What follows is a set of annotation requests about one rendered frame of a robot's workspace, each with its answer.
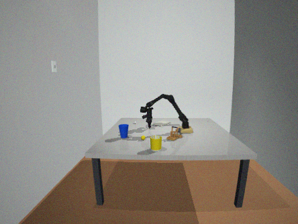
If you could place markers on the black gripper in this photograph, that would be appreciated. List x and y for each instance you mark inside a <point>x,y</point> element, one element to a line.
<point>149,119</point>

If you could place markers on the blue cup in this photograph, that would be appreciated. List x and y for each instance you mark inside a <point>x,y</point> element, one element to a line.
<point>123,129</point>

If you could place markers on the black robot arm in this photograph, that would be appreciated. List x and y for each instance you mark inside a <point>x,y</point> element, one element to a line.
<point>171,99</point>

